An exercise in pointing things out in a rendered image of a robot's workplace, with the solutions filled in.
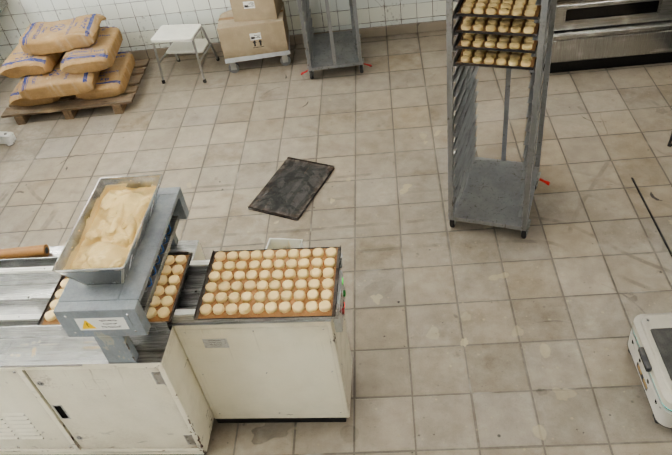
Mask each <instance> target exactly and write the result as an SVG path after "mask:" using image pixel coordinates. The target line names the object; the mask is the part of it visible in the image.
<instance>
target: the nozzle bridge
mask: <svg viewBox="0 0 672 455"><path fill-rule="evenodd" d="M188 215H189V210H188V207H187V205H186V202H185V199H184V196H183V193H182V191H181V188H180V187H169V188H159V190H158V194H157V198H156V203H155V207H154V209H153V212H152V214H151V217H150V219H149V222H148V224H147V227H146V229H145V231H144V234H143V236H142V239H141V241H140V244H139V246H138V249H137V251H136V254H135V256H134V259H133V261H132V264H131V266H130V269H129V271H128V274H127V276H126V279H125V281H124V283H123V284H100V285H85V284H82V283H80V282H78V281H76V280H73V279H71V278H69V280H68V282H67V284H66V286H65V288H64V290H63V292H62V294H61V296H60V298H59V301H58V303H57V305H56V307H55V309H54V311H53V313H54V314H55V316H56V318H57V319H58V321H59V322H60V324H61V326H62V327H63V329H64V330H65V332H66V334H67V335H68V337H94V338H95V340H96V342H97V343H98V345H99V347H100V348H101V350H102V352H103V354H104V355H105V357H106V359H107V360H108V362H109V364H116V363H137V360H138V358H139V354H138V352H137V350H136V348H135V346H134V344H133V342H132V341H131V339H130V337H129V336H138V335H148V332H149V330H150V327H151V325H150V323H149V321H148V319H147V316H146V315H147V312H148V309H149V306H150V303H151V301H152V298H153V295H154V292H155V289H156V286H157V284H158V281H159V278H160V275H161V272H162V269H163V266H164V264H165V261H166V258H167V255H168V252H169V249H170V247H171V246H177V243H178V238H177V235H176V233H175V232H176V229H177V227H178V224H179V221H180V220H181V219H187V218H188ZM168 225H170V227H171V232H170V233H169V234H168V235H166V236H167V239H168V241H167V243H166V244H164V245H163V244H162V243H164V242H166V240H163V239H164V236H165V234H166V233H168V232H169V231H170V229H169V226H168ZM161 245H163V248H164V252H163V253H162V254H160V255H159V257H160V263H159V264H158V265H155V267H156V274H155V275H153V276H151V278H152V285H151V286H150V287H147V289H148V292H147V293H144V291H145V288H146V285H150V284H151V282H148V280H149V277H150V275H151V274H154V273H155V271H152V269H153V266H154V264H155V263H158V262H159V260H156V258H157V255H158V253H161V252H162V250H160V247H161Z"/></svg>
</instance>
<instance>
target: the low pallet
mask: <svg viewBox="0 0 672 455"><path fill-rule="evenodd" d="M149 61H150V58H144V59H135V66H134V68H133V72H132V73H131V76H130V80H129V82H128V85H127V88H126V90H125V92H124V93H122V94H120V95H118V96H114V97H108V98H100V99H92V100H86V99H82V98H78V97H76V95H71V96H63V97H61V98H60V99H59V100H58V101H61V102H58V101H55V102H53V103H49V104H43V105H34V106H18V105H10V104H9V107H8V108H6V109H5V111H4V112H3V114H2V115H1V117H2V118H6V117H13V116H14V119H15V120H16V122H17V124H18V125H24V124H26V123H27V122H28V120H29V119H30V117H31V115H35V114H44V113H52V112H61V111H62V113H63V115H64V117H65V119H66V120H69V119H74V118H75V116H76V114H77V112H78V110H79V109H88V108H96V107H103V106H110V105H112V108H113V110H114V113H115V114H123V113H124V111H125V108H126V106H127V104H128V103H132V102H133V99H134V97H135V93H136V92H137V90H138V88H139V87H138V86H135V85H136V84H140V82H141V80H142V78H143V75H140V74H144V73H145V70H146V68H142V67H147V66H148V63H149ZM67 100H68V101H67ZM15 106H16V107H15Z"/></svg>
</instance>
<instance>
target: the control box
mask: <svg viewBox="0 0 672 455"><path fill-rule="evenodd" d="M342 277H343V274H342V270H339V280H338V292H337V303H338V304H339V311H338V312H339V319H333V320H334V325H335V330H336V332H342V331H343V319H344V314H342V307H344V303H345V297H344V296H343V290H345V286H344V280H343V283H342ZM341 291H342V296H341ZM340 305H341V311H340ZM344 309H345V307H344Z"/></svg>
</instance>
